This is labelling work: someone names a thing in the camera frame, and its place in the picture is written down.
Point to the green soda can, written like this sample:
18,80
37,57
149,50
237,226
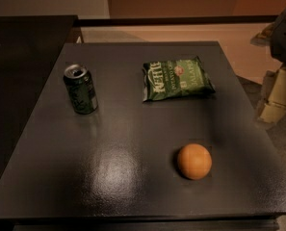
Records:
80,88

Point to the orange fruit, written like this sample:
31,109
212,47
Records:
194,161

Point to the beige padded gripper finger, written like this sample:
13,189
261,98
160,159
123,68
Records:
272,105

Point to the green kettle chips bag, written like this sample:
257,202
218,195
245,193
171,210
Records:
175,78

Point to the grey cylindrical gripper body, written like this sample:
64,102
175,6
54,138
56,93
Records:
285,38

